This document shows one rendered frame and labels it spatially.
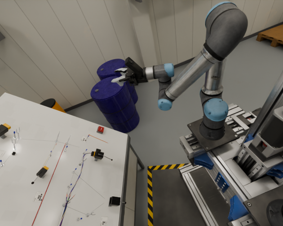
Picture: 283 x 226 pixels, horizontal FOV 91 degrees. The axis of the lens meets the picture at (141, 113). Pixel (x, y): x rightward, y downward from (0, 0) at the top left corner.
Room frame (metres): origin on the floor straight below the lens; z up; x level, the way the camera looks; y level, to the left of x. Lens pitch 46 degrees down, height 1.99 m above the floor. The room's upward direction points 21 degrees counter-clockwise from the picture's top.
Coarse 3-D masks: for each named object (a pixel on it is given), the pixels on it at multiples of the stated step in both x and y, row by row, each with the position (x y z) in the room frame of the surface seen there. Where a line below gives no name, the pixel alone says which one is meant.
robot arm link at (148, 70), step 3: (147, 66) 0.71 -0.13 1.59; (150, 66) 0.69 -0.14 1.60; (147, 69) 0.68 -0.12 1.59; (150, 69) 0.67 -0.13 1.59; (147, 72) 0.67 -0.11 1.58; (150, 72) 0.66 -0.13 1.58; (147, 75) 0.66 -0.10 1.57; (150, 75) 0.65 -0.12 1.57; (147, 78) 0.66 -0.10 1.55; (150, 78) 0.66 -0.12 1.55; (153, 78) 0.65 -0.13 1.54
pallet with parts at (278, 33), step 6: (282, 24) 2.86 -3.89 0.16; (270, 30) 2.77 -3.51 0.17; (276, 30) 2.69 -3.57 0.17; (282, 30) 2.61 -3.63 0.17; (258, 36) 2.83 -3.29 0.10; (264, 36) 2.69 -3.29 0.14; (270, 36) 2.56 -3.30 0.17; (276, 36) 2.48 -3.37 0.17; (282, 36) 2.41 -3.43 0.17; (276, 42) 2.37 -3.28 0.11; (282, 42) 2.25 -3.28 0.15
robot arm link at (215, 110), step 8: (208, 104) 0.46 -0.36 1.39; (216, 104) 0.44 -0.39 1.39; (224, 104) 0.42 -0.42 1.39; (208, 112) 0.42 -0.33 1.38; (216, 112) 0.40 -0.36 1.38; (224, 112) 0.39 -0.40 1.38; (208, 120) 0.41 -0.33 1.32; (216, 120) 0.38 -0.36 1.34; (224, 120) 0.38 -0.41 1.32; (216, 128) 0.38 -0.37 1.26
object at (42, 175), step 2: (42, 168) 0.50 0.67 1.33; (44, 168) 0.50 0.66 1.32; (40, 170) 0.49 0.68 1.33; (42, 170) 0.49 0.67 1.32; (44, 170) 0.49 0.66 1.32; (46, 170) 0.49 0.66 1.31; (38, 172) 0.48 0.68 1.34; (40, 172) 0.48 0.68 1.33; (42, 172) 0.48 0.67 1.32; (44, 172) 0.48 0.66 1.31; (36, 174) 0.47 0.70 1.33; (38, 174) 0.47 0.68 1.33; (40, 174) 0.47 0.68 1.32; (42, 174) 0.47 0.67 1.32; (44, 174) 0.50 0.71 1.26; (38, 176) 0.46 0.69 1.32; (40, 176) 0.46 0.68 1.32; (42, 176) 0.47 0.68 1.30; (44, 176) 0.49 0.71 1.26; (36, 178) 0.45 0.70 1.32; (34, 180) 0.44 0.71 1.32; (32, 182) 0.43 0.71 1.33
